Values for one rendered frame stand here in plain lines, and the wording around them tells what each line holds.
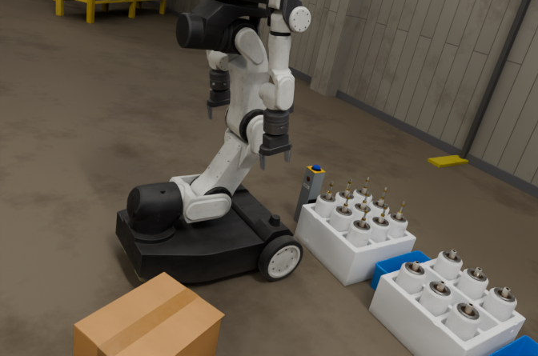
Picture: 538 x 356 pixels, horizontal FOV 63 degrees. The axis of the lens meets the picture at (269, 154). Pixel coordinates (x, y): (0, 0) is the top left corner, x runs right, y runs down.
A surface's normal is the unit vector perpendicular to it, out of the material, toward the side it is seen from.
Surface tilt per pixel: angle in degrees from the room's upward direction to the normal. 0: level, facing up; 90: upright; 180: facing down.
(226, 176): 90
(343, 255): 90
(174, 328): 0
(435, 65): 90
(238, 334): 0
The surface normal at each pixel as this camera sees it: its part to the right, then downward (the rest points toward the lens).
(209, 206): 0.54, 0.43
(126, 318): 0.19, -0.90
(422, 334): -0.83, 0.06
